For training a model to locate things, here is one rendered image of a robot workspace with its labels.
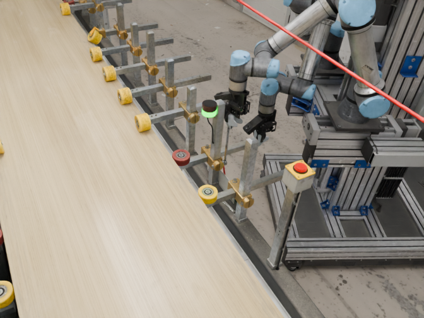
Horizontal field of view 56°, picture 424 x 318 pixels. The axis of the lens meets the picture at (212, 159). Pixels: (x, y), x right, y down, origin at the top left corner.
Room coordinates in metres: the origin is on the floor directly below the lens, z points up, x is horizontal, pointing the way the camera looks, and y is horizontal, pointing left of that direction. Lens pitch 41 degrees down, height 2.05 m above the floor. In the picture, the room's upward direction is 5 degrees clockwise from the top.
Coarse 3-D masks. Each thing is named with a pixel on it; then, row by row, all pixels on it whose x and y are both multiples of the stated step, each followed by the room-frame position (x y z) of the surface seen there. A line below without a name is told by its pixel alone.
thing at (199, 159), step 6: (234, 144) 1.49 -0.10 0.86; (240, 144) 1.49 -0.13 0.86; (222, 150) 1.44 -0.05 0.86; (228, 150) 1.44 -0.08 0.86; (234, 150) 1.46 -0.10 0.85; (240, 150) 1.48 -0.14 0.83; (192, 156) 1.38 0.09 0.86; (198, 156) 1.38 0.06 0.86; (204, 156) 1.38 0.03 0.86; (192, 162) 1.34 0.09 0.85; (198, 162) 1.36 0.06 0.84; (180, 168) 1.31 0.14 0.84
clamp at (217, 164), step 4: (204, 148) 1.43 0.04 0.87; (208, 148) 1.43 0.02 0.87; (204, 152) 1.41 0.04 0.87; (208, 152) 1.40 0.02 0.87; (208, 156) 1.38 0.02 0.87; (220, 156) 1.38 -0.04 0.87; (208, 160) 1.37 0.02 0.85; (212, 160) 1.35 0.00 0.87; (216, 160) 1.35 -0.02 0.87; (220, 160) 1.36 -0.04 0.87; (208, 164) 1.37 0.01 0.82; (212, 164) 1.34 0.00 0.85; (216, 164) 1.33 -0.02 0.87; (220, 164) 1.34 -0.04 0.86; (212, 168) 1.34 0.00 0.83; (216, 168) 1.33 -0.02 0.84; (220, 168) 1.34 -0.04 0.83
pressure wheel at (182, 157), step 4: (176, 152) 1.34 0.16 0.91; (180, 152) 1.35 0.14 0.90; (184, 152) 1.35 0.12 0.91; (188, 152) 1.35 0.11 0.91; (172, 156) 1.31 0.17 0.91; (176, 156) 1.31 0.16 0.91; (180, 156) 1.32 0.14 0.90; (184, 156) 1.32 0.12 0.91; (188, 156) 1.32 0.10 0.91; (176, 160) 1.29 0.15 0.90; (180, 160) 1.29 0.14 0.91; (184, 160) 1.30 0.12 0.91; (188, 160) 1.31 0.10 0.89; (180, 164) 1.29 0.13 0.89; (184, 164) 1.29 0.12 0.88
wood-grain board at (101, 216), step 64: (0, 0) 2.94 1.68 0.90; (0, 64) 2.00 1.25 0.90; (64, 64) 2.06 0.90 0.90; (0, 128) 1.42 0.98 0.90; (64, 128) 1.46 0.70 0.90; (128, 128) 1.50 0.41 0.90; (0, 192) 1.03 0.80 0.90; (64, 192) 1.06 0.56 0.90; (128, 192) 1.08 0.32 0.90; (192, 192) 1.11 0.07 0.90; (64, 256) 0.77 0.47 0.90; (128, 256) 0.79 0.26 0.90; (192, 256) 0.81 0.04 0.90
